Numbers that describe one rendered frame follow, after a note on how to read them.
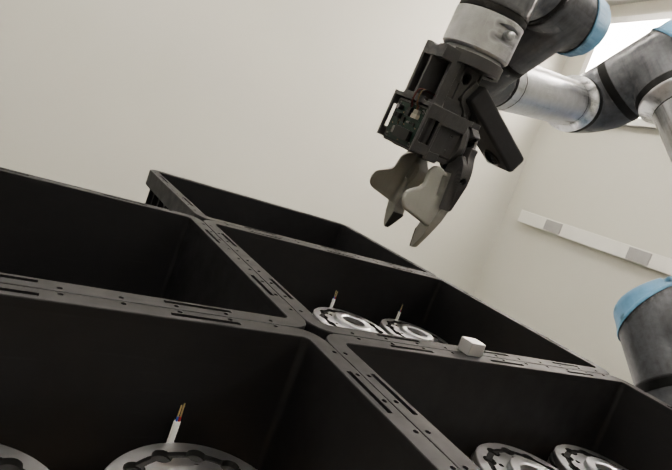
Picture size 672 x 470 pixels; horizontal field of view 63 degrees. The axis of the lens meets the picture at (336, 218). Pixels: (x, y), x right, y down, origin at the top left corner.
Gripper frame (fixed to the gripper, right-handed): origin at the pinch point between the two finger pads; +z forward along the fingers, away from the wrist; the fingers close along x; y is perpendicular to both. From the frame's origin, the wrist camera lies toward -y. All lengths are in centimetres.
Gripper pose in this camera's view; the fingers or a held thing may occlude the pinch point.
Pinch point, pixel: (407, 227)
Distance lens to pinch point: 65.0
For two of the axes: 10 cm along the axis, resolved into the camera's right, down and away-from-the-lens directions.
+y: -8.1, -2.3, -5.4
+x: 4.3, 3.8, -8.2
